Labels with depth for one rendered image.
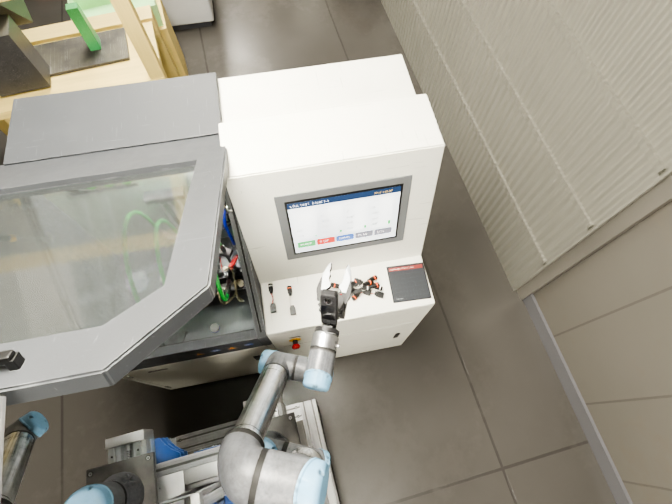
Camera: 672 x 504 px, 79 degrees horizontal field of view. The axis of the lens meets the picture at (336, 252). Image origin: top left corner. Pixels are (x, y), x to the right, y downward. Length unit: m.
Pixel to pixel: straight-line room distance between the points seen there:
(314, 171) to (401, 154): 0.28
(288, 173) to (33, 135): 0.87
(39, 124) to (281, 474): 1.37
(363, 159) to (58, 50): 2.28
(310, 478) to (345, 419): 1.69
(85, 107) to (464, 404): 2.39
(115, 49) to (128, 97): 1.35
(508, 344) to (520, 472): 0.72
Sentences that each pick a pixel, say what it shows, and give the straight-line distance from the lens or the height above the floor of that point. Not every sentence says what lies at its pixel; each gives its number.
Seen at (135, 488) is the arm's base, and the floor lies 1.08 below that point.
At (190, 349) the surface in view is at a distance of 1.77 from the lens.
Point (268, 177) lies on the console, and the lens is 1.30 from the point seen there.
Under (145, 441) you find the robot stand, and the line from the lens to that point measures 1.75.
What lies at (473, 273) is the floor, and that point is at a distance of 2.93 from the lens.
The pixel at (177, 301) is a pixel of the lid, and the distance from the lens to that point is 0.77.
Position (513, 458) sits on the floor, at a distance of 2.80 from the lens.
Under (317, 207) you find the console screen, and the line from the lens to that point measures 1.41.
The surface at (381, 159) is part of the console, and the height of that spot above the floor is 1.53.
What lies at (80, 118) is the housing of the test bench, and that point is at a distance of 1.69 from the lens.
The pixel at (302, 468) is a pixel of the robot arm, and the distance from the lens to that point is 0.93.
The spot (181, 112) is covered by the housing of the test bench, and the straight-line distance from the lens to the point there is 1.57.
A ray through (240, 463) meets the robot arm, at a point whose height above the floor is 1.67.
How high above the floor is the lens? 2.60
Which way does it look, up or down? 67 degrees down
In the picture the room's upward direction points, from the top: 1 degrees clockwise
